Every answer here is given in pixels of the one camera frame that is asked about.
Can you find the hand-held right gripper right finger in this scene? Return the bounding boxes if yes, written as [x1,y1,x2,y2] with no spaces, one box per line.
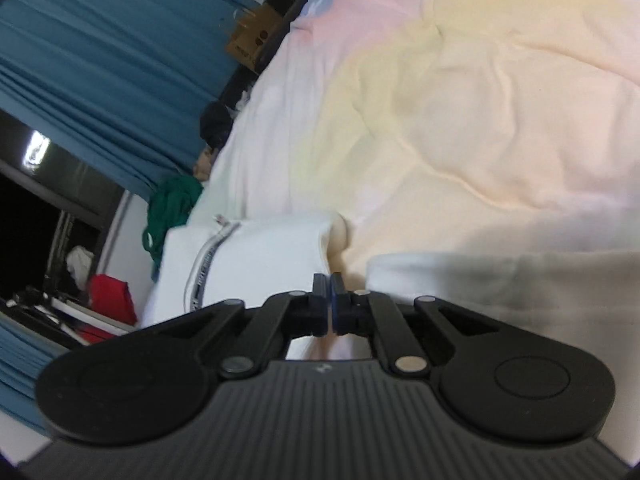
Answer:
[330,273,501,377]

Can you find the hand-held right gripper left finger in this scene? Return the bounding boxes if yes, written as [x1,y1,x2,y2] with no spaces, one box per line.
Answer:
[165,273,331,380]

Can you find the white garment with striped band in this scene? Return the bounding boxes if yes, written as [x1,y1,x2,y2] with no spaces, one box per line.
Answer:
[140,212,640,362]

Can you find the green garment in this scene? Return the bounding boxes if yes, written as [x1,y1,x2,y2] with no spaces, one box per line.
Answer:
[142,174,204,267]

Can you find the red bag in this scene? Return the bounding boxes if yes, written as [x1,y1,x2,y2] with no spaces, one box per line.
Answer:
[87,273,139,327]

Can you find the pastel rainbow blanket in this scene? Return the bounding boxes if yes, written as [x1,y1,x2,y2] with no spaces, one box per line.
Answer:
[189,0,640,291]

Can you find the white crumpled cloth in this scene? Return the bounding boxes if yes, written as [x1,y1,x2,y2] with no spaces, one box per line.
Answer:
[66,245,94,282]

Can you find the brown paper bag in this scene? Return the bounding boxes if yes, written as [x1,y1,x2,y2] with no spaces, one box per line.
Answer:
[224,3,286,72]

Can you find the blue curtain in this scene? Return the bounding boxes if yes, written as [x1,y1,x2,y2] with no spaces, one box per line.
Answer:
[0,0,266,202]
[0,319,68,433]

